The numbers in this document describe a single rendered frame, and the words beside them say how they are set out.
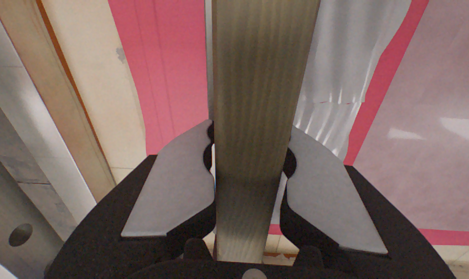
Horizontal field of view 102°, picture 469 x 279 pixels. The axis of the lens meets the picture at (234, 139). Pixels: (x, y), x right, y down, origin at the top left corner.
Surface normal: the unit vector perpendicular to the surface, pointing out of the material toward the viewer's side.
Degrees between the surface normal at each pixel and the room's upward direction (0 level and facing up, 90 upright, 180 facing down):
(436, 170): 0
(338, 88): 31
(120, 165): 0
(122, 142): 0
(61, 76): 90
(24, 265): 90
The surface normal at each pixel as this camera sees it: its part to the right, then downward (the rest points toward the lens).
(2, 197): 1.00, 0.05
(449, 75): -0.05, 0.53
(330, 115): -0.49, 0.43
